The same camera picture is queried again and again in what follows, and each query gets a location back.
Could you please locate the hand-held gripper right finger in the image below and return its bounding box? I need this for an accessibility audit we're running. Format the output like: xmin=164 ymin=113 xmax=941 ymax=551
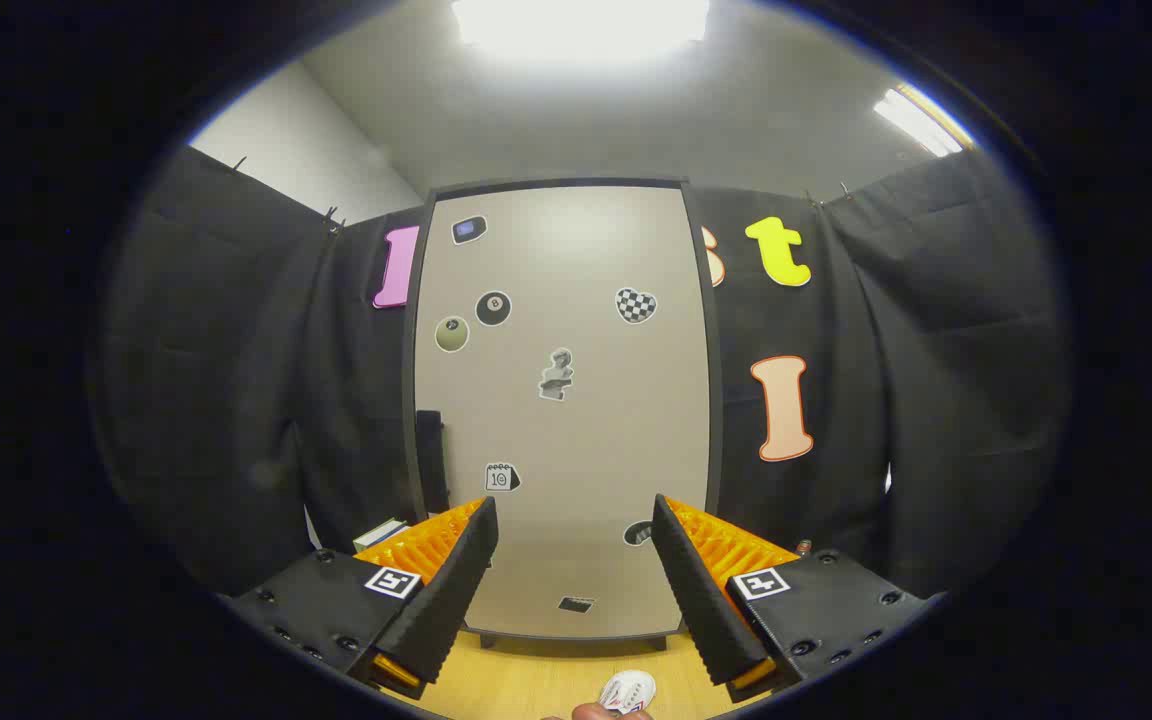
xmin=651 ymin=493 xmax=947 ymax=704

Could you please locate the beige shoe cabinet door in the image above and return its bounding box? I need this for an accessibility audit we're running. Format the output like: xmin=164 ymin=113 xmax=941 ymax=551
xmin=414 ymin=186 xmax=712 ymax=641

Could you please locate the white shoe with red logo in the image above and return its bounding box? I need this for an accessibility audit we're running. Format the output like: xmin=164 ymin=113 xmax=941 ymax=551
xmin=599 ymin=670 xmax=657 ymax=716

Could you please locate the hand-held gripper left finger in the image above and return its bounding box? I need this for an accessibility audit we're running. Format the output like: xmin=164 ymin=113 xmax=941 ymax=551
xmin=226 ymin=497 xmax=499 ymax=701

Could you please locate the narrow ceiling light strip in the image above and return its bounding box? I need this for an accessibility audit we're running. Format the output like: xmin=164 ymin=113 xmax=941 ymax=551
xmin=873 ymin=85 xmax=972 ymax=158

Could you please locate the black backdrop cloth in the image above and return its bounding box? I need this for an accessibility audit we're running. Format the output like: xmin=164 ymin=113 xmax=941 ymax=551
xmin=86 ymin=140 xmax=1072 ymax=601

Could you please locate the blue spine book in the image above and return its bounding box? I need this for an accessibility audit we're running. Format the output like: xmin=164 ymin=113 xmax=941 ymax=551
xmin=353 ymin=518 xmax=409 ymax=553

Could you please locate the large ceiling light panel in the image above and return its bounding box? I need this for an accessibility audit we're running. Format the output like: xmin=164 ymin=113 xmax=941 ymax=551
xmin=451 ymin=0 xmax=712 ymax=61

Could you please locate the dark grey shoe cabinet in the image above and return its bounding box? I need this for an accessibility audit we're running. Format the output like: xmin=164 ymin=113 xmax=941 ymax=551
xmin=401 ymin=178 xmax=727 ymax=651

